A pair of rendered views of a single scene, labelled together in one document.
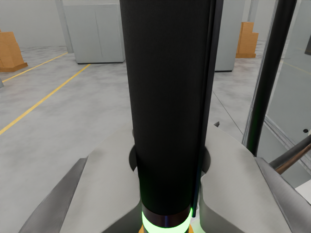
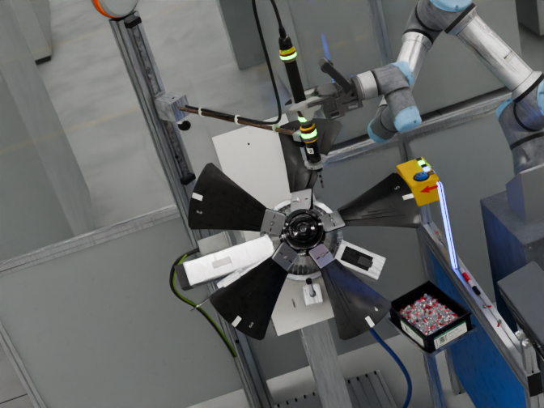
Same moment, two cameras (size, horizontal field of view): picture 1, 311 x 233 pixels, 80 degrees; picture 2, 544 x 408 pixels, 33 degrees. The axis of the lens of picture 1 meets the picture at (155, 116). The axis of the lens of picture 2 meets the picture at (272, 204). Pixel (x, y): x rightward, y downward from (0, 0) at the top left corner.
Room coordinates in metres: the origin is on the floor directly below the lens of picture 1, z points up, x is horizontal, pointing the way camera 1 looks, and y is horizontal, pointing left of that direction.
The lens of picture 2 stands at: (0.48, 2.32, 2.72)
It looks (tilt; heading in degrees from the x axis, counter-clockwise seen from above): 31 degrees down; 264
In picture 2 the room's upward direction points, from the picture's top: 17 degrees counter-clockwise
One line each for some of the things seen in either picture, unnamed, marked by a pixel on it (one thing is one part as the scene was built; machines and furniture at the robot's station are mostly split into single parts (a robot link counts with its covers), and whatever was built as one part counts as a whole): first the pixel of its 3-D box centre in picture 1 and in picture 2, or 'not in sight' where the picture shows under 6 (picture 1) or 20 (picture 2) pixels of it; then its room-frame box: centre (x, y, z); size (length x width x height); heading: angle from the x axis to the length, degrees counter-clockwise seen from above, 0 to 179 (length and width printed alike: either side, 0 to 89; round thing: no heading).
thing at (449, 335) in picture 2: not in sight; (429, 316); (-0.11, 0.17, 0.84); 0.22 x 0.17 x 0.07; 103
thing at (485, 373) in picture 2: not in sight; (486, 377); (-0.27, 0.11, 0.45); 0.82 x 0.01 x 0.66; 87
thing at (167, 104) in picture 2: not in sight; (171, 106); (0.42, -0.53, 1.48); 0.10 x 0.07 x 0.08; 122
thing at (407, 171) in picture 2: not in sight; (419, 183); (-0.29, -0.28, 1.02); 0.16 x 0.10 x 0.11; 87
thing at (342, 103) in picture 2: not in sight; (339, 97); (-0.03, 0.00, 1.57); 0.12 x 0.08 x 0.09; 177
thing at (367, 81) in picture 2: not in sight; (365, 85); (-0.11, 0.00, 1.58); 0.08 x 0.05 x 0.08; 87
